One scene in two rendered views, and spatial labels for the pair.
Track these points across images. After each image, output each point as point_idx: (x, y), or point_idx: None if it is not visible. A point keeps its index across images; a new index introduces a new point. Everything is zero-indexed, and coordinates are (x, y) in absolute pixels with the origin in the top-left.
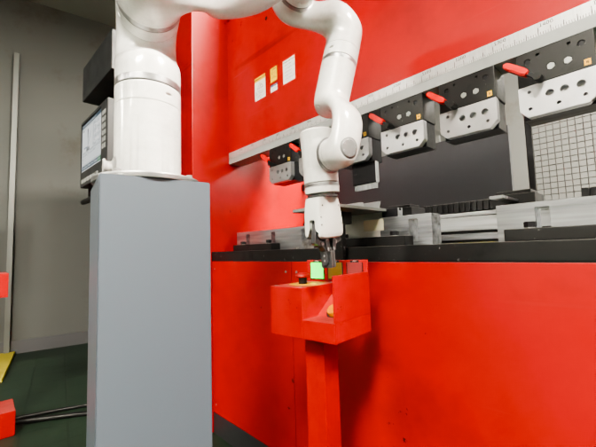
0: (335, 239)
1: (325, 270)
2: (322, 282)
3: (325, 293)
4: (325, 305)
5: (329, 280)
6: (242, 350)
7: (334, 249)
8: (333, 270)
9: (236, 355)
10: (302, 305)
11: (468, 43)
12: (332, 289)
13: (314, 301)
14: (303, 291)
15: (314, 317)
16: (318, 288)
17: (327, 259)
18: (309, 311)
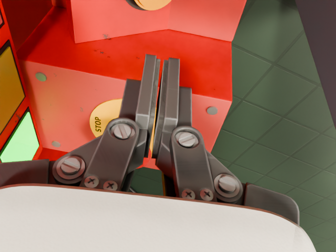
0: (89, 171)
1: (11, 124)
2: (60, 99)
3: (110, 56)
4: (127, 29)
5: (24, 89)
6: (47, 154)
7: (119, 121)
8: (2, 100)
9: (51, 156)
10: (227, 64)
11: None
12: (65, 52)
13: (171, 56)
14: (221, 90)
15: (198, 24)
16: (140, 74)
17: (187, 101)
18: (201, 46)
